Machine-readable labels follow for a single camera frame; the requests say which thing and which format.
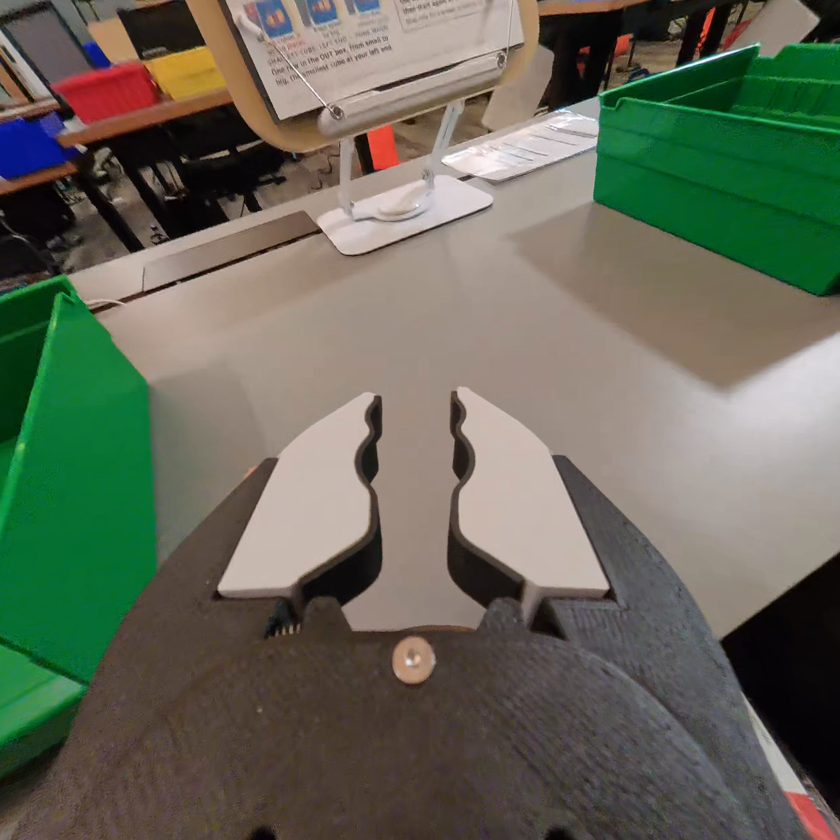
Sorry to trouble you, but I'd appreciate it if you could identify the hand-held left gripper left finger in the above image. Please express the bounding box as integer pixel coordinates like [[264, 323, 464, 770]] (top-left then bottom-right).
[[217, 392, 383, 621]]

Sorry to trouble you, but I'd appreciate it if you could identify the grey desk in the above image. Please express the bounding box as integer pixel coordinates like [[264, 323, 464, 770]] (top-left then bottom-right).
[[66, 98, 840, 644]]

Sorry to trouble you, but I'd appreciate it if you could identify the wooden table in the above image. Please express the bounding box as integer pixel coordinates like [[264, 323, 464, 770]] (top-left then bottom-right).
[[56, 88, 263, 252], [0, 161, 83, 198]]

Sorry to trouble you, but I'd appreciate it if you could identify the orange traffic cone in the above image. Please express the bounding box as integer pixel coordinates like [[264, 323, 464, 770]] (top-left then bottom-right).
[[367, 125, 400, 173]]

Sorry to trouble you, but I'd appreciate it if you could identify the printed paper sheet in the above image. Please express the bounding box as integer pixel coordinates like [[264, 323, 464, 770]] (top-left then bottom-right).
[[441, 112, 601, 182]]

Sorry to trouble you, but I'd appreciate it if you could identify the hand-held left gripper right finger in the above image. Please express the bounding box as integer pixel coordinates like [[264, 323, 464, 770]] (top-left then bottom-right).
[[448, 386, 611, 624]]

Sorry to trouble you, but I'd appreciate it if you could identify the green plastic bin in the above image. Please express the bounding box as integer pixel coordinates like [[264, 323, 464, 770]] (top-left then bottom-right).
[[592, 42, 840, 296], [0, 276, 160, 778]]

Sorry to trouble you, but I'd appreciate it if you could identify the red plastic bin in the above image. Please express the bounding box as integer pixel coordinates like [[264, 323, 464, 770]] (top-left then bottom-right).
[[51, 62, 161, 124]]

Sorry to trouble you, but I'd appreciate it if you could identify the illustrated instruction sheet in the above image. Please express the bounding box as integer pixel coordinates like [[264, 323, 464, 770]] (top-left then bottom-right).
[[220, 0, 526, 122]]

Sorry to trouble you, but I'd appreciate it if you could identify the black monitor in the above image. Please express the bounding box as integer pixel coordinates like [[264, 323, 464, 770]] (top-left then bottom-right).
[[117, 0, 206, 61]]

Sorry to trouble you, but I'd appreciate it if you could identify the dark cable tray lid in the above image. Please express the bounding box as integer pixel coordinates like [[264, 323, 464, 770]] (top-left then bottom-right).
[[141, 210, 321, 294]]

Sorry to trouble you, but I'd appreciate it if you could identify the blue plastic bin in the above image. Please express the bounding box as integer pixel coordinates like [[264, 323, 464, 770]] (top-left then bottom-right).
[[0, 115, 83, 179]]

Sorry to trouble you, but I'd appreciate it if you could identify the yellow plastic bin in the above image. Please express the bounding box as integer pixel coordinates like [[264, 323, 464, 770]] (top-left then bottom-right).
[[146, 46, 227, 101]]

